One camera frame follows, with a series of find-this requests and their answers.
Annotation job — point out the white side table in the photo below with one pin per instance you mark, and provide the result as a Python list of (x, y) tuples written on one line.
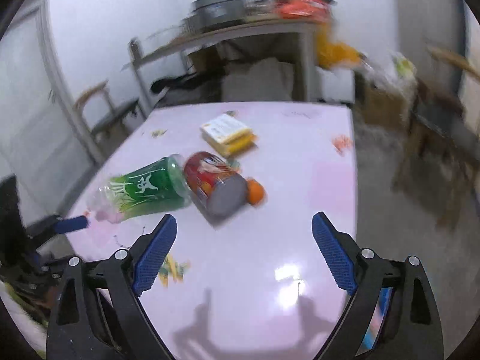
[(289, 40)]

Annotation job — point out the orange red snack bags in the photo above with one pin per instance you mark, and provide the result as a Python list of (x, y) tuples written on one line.
[(314, 10)]

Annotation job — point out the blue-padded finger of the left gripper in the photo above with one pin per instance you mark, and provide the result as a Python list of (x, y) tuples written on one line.
[(71, 224)]

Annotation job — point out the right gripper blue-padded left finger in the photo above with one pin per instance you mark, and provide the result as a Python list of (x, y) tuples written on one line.
[(149, 252)]

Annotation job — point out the yellow white small box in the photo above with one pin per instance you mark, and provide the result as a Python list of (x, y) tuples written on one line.
[(227, 136)]

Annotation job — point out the cardboard box with trash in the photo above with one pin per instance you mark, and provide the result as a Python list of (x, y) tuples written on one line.
[(388, 92)]

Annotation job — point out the small orange fruit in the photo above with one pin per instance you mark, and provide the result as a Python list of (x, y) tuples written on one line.
[(255, 192)]

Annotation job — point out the wooden chair black seat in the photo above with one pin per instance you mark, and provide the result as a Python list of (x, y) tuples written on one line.
[(436, 123)]

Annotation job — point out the grey rice cooker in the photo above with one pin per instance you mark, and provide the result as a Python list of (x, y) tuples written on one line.
[(210, 15)]

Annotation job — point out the green plastic bottle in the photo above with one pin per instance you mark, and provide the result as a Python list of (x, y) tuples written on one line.
[(157, 187)]

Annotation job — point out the yellow plastic bag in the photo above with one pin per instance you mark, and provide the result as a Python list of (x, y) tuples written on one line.
[(332, 54)]

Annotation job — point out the red drink can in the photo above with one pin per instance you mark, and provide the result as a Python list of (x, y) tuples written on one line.
[(218, 188)]

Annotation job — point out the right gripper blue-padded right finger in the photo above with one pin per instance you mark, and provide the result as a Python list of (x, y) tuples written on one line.
[(338, 250)]

